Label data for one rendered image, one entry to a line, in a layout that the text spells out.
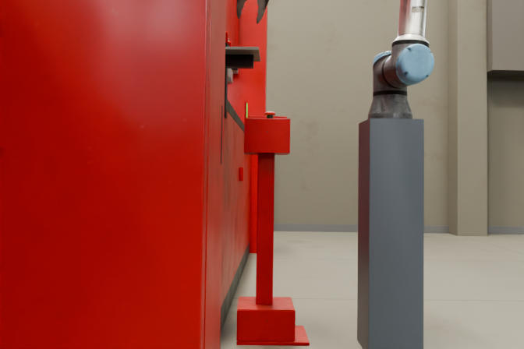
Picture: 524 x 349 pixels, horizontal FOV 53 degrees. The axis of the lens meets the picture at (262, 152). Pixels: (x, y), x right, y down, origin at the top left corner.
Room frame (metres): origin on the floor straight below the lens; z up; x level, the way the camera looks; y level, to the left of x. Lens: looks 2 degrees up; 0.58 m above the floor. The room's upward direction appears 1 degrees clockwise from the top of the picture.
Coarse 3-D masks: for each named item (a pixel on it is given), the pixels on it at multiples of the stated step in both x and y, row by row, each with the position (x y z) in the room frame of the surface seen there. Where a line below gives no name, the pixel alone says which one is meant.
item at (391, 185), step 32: (384, 128) 1.73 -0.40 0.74; (416, 128) 1.73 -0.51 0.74; (384, 160) 1.73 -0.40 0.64; (416, 160) 1.73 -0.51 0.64; (384, 192) 1.73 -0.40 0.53; (416, 192) 1.73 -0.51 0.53; (384, 224) 1.73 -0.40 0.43; (416, 224) 1.73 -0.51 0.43; (384, 256) 1.73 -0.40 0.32; (416, 256) 1.73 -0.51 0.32; (384, 288) 1.73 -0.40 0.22; (416, 288) 1.73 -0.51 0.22; (384, 320) 1.73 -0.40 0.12; (416, 320) 1.73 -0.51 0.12
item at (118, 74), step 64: (0, 0) 0.71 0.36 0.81; (64, 0) 0.70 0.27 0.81; (128, 0) 0.70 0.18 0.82; (192, 0) 0.70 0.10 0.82; (0, 64) 0.71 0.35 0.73; (64, 64) 0.70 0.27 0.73; (128, 64) 0.70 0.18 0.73; (192, 64) 0.70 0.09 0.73; (0, 128) 0.71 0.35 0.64; (64, 128) 0.70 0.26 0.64; (128, 128) 0.70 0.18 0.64; (192, 128) 0.70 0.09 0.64; (0, 192) 0.71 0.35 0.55; (64, 192) 0.70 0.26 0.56; (128, 192) 0.70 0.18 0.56; (192, 192) 0.70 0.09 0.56; (0, 256) 0.71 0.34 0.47; (64, 256) 0.70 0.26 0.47; (128, 256) 0.70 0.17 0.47; (192, 256) 0.70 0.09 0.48; (0, 320) 0.71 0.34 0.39; (64, 320) 0.70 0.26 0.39; (128, 320) 0.70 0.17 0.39; (192, 320) 0.70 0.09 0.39
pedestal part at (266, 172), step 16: (272, 160) 1.91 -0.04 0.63; (272, 176) 1.91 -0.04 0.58; (272, 192) 1.91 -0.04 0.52; (272, 208) 1.91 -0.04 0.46; (272, 224) 1.91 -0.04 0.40; (272, 240) 1.91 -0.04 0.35; (272, 256) 1.91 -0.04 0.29; (272, 272) 1.91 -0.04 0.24; (256, 288) 1.91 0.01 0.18; (272, 288) 1.91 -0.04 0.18; (256, 304) 1.91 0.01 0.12; (272, 304) 1.91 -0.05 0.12
